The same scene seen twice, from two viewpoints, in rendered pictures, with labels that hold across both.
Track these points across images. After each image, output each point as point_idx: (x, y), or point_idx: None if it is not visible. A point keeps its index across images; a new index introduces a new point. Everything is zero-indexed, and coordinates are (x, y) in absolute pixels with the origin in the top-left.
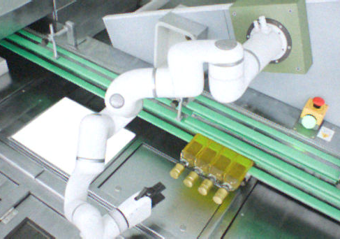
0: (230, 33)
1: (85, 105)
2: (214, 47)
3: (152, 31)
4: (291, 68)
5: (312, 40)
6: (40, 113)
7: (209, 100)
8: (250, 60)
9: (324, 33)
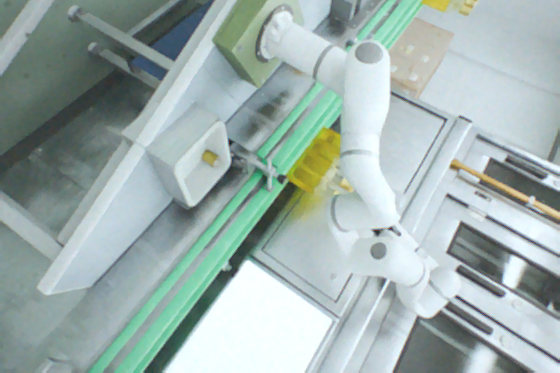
0: (218, 78)
1: (181, 343)
2: (376, 64)
3: (135, 195)
4: None
5: None
6: None
7: (268, 142)
8: (341, 50)
9: None
